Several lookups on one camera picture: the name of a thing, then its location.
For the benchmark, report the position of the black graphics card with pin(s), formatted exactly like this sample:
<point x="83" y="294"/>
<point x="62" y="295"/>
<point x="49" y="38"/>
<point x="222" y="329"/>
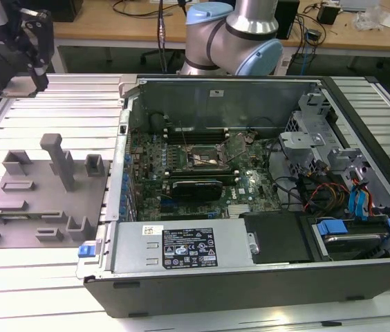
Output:
<point x="196" y="190"/>

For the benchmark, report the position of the hard disk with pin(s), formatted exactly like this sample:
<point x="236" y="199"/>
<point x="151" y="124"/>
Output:
<point x="350" y="243"/>

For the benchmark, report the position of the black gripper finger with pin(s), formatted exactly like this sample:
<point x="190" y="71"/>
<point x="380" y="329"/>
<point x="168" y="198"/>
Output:
<point x="38" y="79"/>

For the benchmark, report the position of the blue case latch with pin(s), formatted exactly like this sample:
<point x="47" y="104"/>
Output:
<point x="86" y="250"/>

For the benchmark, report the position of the black RAM slot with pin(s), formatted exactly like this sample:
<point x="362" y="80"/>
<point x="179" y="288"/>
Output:
<point x="198" y="133"/>
<point x="198" y="141"/>
<point x="198" y="170"/>
<point x="198" y="128"/>
<point x="198" y="174"/>
<point x="229" y="177"/>
<point x="198" y="137"/>

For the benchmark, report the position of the CPU socket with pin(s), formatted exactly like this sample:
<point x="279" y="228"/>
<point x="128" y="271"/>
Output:
<point x="202" y="159"/>

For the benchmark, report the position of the blue disk carrier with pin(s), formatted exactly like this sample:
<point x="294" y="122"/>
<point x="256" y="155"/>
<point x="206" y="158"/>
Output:
<point x="331" y="228"/>

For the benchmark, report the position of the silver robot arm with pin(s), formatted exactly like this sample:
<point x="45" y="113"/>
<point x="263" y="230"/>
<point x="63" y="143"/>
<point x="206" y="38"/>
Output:
<point x="222" y="38"/>

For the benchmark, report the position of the black round speaker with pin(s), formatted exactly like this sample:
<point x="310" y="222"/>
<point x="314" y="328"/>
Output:
<point x="157" y="122"/>

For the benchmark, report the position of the green RAM stick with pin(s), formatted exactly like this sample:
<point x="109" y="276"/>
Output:
<point x="18" y="216"/>

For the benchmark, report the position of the grey power supply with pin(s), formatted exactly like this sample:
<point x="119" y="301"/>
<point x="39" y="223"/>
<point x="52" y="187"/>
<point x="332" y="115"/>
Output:
<point x="136" y="249"/>

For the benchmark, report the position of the round coin battery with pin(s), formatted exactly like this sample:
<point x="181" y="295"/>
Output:
<point x="249" y="138"/>

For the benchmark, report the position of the black plastic drive cover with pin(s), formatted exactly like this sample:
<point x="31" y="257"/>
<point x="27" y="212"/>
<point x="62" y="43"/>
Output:
<point x="278" y="238"/>

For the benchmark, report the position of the silver CPU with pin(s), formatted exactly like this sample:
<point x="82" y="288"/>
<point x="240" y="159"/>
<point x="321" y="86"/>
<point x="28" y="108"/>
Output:
<point x="17" y="84"/>

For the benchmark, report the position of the wooden desk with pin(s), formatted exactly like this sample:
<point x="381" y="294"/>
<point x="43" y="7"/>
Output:
<point x="112" y="31"/>

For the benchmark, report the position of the white case sticker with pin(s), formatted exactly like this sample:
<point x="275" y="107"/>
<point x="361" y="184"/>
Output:
<point x="216" y="92"/>

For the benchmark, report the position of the green motherboard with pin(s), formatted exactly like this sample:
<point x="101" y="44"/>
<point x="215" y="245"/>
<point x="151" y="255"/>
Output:
<point x="257" y="193"/>

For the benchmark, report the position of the grey metal drive cage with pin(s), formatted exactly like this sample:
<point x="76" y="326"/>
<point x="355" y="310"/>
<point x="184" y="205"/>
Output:
<point x="302" y="140"/>

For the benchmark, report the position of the black PC case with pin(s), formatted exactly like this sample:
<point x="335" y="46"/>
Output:
<point x="250" y="294"/>

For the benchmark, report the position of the tall black box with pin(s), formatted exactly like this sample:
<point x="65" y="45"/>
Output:
<point x="288" y="19"/>

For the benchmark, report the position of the silver chipset heatsink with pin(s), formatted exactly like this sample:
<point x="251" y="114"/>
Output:
<point x="238" y="211"/>

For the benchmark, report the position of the blue card clip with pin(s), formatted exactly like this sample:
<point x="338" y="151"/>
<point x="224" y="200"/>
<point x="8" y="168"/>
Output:
<point x="126" y="159"/>
<point x="123" y="210"/>
<point x="124" y="199"/>
<point x="126" y="178"/>

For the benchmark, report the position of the wide black box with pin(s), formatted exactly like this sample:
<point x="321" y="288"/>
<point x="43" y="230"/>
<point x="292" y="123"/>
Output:
<point x="67" y="10"/>

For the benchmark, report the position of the clear plastic bag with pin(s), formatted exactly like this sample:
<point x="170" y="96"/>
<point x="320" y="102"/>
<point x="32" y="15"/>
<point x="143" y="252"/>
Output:
<point x="366" y="19"/>

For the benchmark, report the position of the grey parts rack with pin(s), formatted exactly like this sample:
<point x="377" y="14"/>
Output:
<point x="43" y="204"/>

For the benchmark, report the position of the small black box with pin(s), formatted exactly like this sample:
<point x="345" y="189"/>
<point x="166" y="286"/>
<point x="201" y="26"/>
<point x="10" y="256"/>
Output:
<point x="327" y="15"/>

